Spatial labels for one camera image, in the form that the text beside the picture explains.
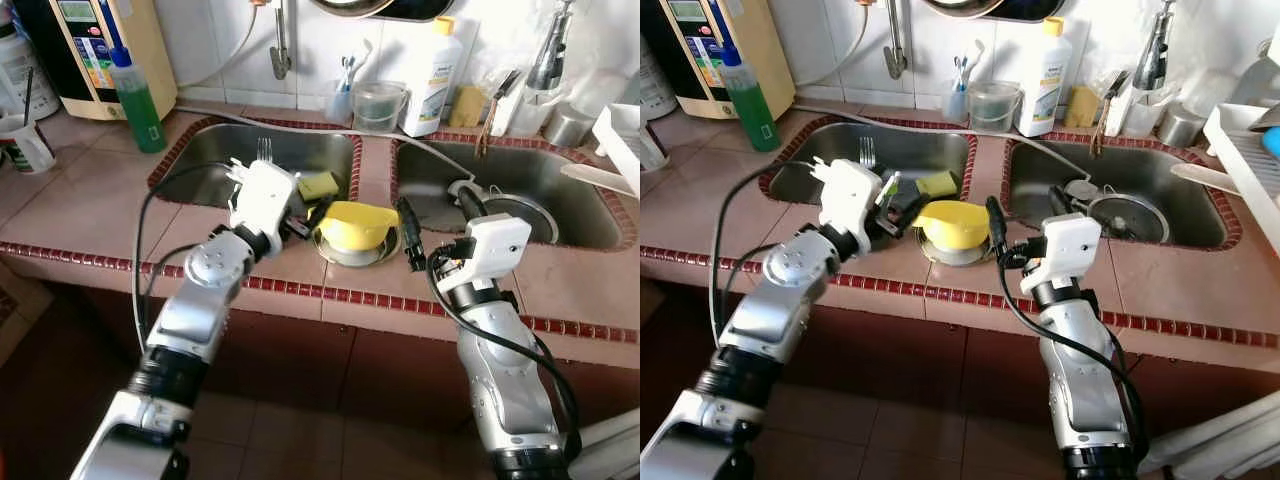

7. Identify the stainless steel bowl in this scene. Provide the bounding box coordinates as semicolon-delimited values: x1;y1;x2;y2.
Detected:
312;235;393;269
918;240;986;268

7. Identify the yellow dish sponge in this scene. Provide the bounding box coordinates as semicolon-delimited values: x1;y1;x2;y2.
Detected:
915;170;959;198
297;172;341;201

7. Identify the round metal pot lid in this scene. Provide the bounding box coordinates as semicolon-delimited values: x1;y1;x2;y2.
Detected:
1085;190;1171;244
480;195;561;246

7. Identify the steel sink basin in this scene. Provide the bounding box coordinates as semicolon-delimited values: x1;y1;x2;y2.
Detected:
760;118;979;206
392;135;636;251
1003;135;1241;251
150;118;363;216

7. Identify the yellow sponge block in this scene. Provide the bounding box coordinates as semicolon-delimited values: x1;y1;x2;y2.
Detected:
448;85;486;128
1063;85;1099;128

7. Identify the white plastic holder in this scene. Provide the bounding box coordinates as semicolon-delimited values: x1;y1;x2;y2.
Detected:
495;80;561;138
1105;85;1166;139

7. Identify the small steel cup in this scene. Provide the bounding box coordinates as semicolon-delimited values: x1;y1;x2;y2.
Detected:
1158;105;1206;149
545;100;599;149

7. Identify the white detergent bottle yellow cap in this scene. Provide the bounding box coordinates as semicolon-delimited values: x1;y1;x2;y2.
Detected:
400;15;466;138
1015;15;1073;138

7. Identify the dark brown base cabinet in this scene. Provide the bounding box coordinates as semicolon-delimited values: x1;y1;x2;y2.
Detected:
0;262;641;441
640;262;1280;441

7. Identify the white plastic spatula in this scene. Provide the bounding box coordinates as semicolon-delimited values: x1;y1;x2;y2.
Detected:
1170;163;1241;196
560;163;641;199

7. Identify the white blue toothbrush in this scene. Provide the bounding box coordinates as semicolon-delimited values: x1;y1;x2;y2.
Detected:
338;40;376;93
952;40;986;93

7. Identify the beige appliance tube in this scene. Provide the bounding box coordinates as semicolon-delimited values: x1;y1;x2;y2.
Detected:
795;5;876;89
178;5;263;89

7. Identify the white dish rack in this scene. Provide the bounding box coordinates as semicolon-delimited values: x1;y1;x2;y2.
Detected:
1203;103;1280;261
592;103;641;196

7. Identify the chrome sink faucet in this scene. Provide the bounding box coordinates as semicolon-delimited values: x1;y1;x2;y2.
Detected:
525;0;579;93
1130;0;1179;93

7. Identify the green dish soap bottle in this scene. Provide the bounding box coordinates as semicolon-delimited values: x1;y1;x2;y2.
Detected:
718;40;783;153
105;45;168;154

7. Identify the hanging steel pan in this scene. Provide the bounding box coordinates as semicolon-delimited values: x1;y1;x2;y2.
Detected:
305;0;456;23
918;0;1066;23

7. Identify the large white plastic jug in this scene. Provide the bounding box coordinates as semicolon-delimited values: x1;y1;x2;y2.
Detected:
640;40;681;121
0;20;61;121

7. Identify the beige water ionizer appliance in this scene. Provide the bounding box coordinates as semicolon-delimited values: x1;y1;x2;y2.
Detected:
640;0;798;119
12;0;179;121

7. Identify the white printed mug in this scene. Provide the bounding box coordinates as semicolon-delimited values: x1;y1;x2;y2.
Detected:
0;112;56;174

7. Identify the white water hose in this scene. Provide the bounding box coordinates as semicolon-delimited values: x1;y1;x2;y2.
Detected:
175;100;481;201
790;100;1099;203

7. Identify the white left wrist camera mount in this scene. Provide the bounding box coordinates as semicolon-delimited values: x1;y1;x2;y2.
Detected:
812;158;886;251
228;160;299;256

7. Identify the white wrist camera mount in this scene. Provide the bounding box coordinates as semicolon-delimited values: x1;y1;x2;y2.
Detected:
438;213;533;296
1030;213;1103;286
812;158;886;251
228;160;299;256

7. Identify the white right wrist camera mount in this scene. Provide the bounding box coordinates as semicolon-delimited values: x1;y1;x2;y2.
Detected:
1030;213;1103;286
438;213;533;296

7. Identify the black brush with brown rope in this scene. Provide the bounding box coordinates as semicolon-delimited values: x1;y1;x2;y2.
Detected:
1093;70;1131;159
478;70;521;159

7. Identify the metal wall tap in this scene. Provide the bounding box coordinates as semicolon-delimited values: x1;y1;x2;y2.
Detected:
882;0;909;81
268;0;293;81

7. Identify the grey folding frame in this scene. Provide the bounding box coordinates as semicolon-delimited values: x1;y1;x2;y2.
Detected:
1140;385;1280;479
575;405;641;480

